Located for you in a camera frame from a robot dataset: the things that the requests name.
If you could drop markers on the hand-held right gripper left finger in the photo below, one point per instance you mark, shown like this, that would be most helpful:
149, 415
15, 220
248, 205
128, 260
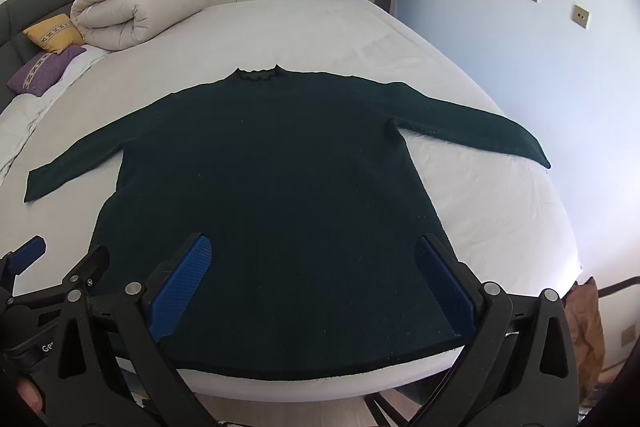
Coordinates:
185, 287

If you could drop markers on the dark green knit sweater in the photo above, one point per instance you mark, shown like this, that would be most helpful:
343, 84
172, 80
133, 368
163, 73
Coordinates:
280, 187

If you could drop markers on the white bed mattress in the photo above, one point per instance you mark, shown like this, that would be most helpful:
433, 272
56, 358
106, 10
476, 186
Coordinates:
310, 32

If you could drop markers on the folded beige duvet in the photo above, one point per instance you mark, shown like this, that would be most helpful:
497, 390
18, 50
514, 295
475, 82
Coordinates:
140, 7

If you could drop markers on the yellow patterned pillow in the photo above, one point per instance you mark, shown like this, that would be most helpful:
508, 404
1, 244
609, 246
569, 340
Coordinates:
52, 32

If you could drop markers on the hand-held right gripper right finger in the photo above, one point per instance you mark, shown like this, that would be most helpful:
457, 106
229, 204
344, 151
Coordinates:
445, 287

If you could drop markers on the beige wall socket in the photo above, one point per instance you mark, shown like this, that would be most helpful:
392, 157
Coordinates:
580, 15

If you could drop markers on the grey upholstered headboard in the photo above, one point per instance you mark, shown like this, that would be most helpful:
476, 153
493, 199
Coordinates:
35, 2

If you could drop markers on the purple patterned pillow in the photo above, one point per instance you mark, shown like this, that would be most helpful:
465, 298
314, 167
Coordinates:
42, 69

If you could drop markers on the brown paper bag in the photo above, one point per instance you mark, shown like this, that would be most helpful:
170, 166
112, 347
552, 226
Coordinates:
587, 322

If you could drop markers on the person's left hand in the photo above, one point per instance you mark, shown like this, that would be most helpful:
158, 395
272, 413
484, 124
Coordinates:
29, 397

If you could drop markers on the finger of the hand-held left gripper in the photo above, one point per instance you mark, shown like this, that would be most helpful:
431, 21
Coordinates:
92, 263
25, 253

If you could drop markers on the white pillow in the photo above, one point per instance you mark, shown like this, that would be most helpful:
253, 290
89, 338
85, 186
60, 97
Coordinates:
22, 127

